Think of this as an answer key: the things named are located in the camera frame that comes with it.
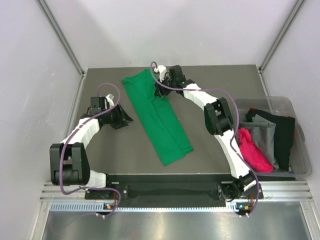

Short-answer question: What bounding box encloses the black folded t-shirt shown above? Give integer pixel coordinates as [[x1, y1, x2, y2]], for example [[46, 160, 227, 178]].
[[245, 108, 296, 171]]

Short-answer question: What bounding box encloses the clear plastic storage bin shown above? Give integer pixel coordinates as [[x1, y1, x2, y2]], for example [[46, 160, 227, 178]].
[[235, 96, 312, 178]]

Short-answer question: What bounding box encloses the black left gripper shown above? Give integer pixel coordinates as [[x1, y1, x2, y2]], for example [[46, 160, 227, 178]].
[[102, 103, 134, 130]]

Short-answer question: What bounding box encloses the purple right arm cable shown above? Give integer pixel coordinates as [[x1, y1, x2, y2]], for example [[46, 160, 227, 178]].
[[149, 61, 259, 216]]

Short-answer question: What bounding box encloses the grey slotted cable duct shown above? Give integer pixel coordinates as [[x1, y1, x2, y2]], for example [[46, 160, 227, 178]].
[[50, 202, 250, 213]]

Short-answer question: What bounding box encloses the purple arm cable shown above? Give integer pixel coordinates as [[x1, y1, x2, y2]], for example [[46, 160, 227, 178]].
[[149, 61, 259, 216], [59, 82, 121, 216]]

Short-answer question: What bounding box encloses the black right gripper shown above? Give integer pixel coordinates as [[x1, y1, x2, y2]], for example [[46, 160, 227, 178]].
[[153, 74, 176, 99]]

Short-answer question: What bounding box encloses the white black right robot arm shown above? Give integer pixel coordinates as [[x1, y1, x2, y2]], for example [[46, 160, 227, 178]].
[[150, 61, 257, 202]]

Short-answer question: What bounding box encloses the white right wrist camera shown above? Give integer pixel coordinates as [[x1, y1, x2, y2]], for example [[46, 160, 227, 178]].
[[153, 65, 167, 82]]

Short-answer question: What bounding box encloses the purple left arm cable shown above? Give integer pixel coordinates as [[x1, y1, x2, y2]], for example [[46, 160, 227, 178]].
[[59, 82, 121, 216]]

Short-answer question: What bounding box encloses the grey t-shirt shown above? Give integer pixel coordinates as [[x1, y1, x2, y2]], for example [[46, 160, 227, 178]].
[[239, 114, 279, 169]]

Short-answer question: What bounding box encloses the left aluminium corner post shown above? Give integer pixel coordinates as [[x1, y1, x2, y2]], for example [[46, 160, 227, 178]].
[[36, 0, 87, 78]]

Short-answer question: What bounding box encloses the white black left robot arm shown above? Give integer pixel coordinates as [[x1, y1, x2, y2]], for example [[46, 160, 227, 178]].
[[49, 94, 134, 199]]

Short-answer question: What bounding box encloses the aluminium front frame rail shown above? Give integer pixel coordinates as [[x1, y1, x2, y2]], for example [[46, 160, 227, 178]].
[[40, 181, 313, 202]]

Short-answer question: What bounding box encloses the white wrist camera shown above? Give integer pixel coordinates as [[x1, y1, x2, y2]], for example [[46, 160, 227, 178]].
[[104, 93, 115, 109], [153, 65, 167, 82]]

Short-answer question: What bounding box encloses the right aluminium corner post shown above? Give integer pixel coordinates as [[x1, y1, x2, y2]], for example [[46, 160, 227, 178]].
[[258, 0, 306, 75]]

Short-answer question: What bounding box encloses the pink t-shirt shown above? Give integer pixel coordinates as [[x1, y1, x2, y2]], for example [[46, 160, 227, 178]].
[[238, 128, 274, 173]]

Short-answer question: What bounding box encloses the aluminium corner post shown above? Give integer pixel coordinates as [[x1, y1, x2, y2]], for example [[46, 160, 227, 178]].
[[36, 0, 87, 78], [258, 0, 306, 75]]

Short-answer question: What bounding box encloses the green t-shirt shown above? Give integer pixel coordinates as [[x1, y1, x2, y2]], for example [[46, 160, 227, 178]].
[[122, 69, 194, 166]]

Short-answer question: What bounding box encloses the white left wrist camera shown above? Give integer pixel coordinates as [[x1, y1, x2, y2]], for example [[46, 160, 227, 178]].
[[104, 93, 115, 109]]

